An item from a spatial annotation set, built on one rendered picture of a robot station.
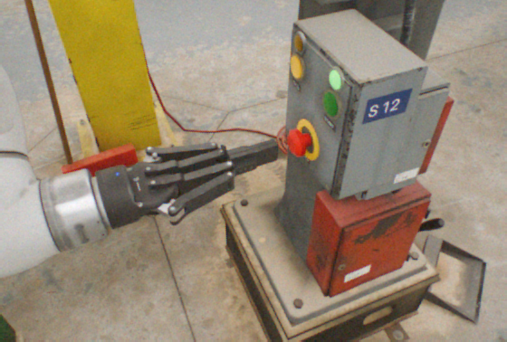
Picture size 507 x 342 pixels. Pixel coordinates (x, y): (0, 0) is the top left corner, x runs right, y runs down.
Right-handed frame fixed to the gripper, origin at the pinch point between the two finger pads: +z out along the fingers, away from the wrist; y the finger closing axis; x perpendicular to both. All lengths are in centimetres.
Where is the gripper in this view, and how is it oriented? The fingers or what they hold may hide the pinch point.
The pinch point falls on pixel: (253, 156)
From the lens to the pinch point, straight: 60.1
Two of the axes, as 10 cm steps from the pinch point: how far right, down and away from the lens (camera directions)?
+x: 0.0, -7.2, -6.9
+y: 3.9, 6.4, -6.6
